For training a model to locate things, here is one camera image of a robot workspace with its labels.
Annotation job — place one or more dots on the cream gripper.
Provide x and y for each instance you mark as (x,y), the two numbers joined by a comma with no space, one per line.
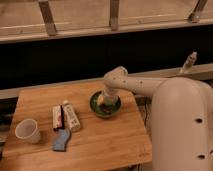
(108,97)

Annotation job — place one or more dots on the red chili pepper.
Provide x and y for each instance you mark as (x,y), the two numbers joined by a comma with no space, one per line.
(107,108)

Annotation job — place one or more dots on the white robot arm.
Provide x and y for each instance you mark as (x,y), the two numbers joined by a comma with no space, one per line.
(180,109)

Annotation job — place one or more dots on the green ceramic bowl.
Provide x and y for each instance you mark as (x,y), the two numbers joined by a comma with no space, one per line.
(101,109)

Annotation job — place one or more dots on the red and white box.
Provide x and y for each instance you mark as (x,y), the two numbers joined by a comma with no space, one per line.
(57,118)

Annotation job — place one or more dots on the blue sponge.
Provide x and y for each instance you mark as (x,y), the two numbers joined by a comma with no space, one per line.
(61,141)

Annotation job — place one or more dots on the white spray bottle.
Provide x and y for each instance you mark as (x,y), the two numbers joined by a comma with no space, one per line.
(188,64)

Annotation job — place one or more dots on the middle metal window bracket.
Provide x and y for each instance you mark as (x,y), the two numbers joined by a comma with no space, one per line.
(114,13)

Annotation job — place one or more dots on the metal window bracket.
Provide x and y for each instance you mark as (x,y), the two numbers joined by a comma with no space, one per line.
(47,17)
(114,13)
(194,17)

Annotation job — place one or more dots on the left metal window bracket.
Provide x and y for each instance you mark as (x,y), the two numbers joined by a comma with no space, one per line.
(47,17)

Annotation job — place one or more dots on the right metal window bracket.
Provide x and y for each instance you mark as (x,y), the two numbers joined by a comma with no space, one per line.
(194,17)

